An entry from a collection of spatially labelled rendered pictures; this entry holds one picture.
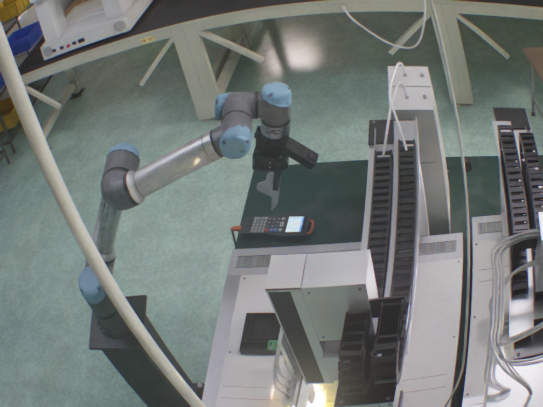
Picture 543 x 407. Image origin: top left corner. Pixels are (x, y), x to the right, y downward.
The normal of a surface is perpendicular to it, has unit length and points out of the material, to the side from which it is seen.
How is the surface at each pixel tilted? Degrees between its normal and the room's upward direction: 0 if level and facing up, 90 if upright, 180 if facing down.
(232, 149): 90
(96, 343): 0
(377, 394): 0
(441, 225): 90
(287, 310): 90
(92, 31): 90
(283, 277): 0
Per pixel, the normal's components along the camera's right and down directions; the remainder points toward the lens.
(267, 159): -0.20, 0.71
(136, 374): 0.00, 0.69
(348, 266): -0.22, -0.70
